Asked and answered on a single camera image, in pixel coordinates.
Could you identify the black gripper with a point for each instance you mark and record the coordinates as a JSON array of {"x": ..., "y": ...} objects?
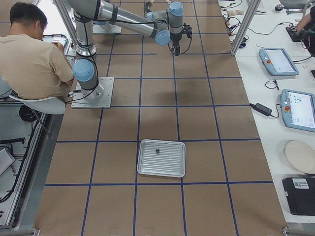
[{"x": 175, "y": 40}]

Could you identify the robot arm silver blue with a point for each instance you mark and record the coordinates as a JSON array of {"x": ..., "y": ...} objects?
[{"x": 83, "y": 18}]

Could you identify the silver ribbed metal tray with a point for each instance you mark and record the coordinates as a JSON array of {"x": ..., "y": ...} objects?
[{"x": 170, "y": 162}]

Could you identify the green brake shoe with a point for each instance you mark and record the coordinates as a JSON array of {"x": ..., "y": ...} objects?
[{"x": 147, "y": 7}]

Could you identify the far blue teach pendant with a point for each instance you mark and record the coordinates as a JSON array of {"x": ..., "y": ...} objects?
[{"x": 277, "y": 62}]

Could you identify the blue teach pendant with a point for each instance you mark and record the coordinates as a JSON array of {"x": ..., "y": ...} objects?
[
  {"x": 277, "y": 62},
  {"x": 298, "y": 109}
]

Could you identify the black power adapter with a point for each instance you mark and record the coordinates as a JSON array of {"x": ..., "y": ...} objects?
[{"x": 261, "y": 109}]

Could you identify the near blue teach pendant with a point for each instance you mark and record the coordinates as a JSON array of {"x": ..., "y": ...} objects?
[{"x": 298, "y": 109}]

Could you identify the white plastic chair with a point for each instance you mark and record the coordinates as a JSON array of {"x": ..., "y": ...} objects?
[{"x": 50, "y": 105}]

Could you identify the man in beige shirt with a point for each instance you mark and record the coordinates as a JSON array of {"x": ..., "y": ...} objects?
[{"x": 33, "y": 68}]

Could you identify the beige round plate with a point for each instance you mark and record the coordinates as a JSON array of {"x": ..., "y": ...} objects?
[{"x": 301, "y": 156}]

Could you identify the black laptop case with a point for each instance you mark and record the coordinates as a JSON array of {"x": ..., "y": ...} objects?
[{"x": 300, "y": 195}]

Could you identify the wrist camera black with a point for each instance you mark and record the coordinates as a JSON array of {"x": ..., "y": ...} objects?
[{"x": 187, "y": 30}]

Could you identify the aluminium frame post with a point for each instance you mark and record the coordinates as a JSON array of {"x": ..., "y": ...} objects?
[{"x": 249, "y": 14}]

